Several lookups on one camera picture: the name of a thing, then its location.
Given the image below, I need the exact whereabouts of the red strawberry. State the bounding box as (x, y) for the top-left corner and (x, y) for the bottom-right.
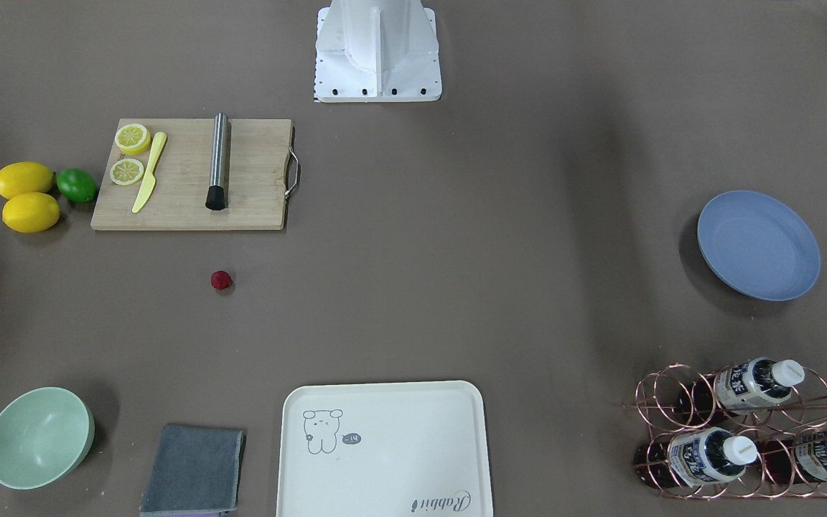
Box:
(210, 269), (234, 291)

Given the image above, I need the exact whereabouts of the yellow lemon upper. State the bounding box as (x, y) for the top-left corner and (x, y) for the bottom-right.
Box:
(0, 161), (55, 200)

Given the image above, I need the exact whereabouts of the lemon half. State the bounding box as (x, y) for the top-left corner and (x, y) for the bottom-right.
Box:
(108, 158), (145, 186)
(113, 122), (152, 156)

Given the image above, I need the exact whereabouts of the lower bottle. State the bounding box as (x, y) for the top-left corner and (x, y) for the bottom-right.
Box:
(632, 427), (759, 490)
(759, 431), (827, 485)

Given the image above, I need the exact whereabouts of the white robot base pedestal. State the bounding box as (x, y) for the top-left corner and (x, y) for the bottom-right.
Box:
(313, 1), (443, 103)

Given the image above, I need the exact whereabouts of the yellow lemon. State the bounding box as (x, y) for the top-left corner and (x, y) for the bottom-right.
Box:
(0, 161), (55, 200)
(2, 191), (60, 233)

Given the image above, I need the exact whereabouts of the yellow lemon lower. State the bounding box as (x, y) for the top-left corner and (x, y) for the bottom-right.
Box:
(2, 191), (60, 233)

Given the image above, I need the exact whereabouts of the green lime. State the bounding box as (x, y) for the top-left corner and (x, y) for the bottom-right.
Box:
(55, 168), (98, 203)

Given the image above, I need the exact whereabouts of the lemon half lower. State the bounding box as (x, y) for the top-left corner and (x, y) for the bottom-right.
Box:
(108, 158), (145, 186)

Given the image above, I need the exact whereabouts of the green bowl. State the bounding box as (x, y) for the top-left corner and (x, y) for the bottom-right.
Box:
(0, 386), (95, 490)

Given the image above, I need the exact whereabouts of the steel muddler black tip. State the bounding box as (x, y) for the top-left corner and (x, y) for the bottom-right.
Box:
(205, 112), (230, 210)

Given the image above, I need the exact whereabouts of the grey folded cloth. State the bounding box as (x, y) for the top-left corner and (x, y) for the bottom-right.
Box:
(140, 424), (244, 516)

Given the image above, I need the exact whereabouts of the copper wire bottle rack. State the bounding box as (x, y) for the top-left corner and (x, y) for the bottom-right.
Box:
(626, 363), (827, 500)

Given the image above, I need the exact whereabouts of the top bottle white cap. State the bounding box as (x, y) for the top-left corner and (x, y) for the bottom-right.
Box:
(672, 357), (806, 425)

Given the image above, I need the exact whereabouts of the wooden cutting board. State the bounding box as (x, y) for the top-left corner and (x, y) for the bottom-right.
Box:
(90, 118), (296, 231)

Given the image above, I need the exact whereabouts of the lemon half upper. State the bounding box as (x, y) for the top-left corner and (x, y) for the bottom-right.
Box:
(113, 122), (152, 156)

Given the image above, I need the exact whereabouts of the blue plate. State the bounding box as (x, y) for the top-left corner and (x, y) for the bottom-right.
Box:
(696, 190), (821, 302)

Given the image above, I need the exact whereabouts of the yellow plastic knife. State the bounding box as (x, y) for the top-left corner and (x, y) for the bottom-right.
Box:
(131, 131), (168, 213)

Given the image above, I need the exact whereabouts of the cream rabbit tray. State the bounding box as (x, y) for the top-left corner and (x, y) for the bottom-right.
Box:
(276, 380), (495, 516)

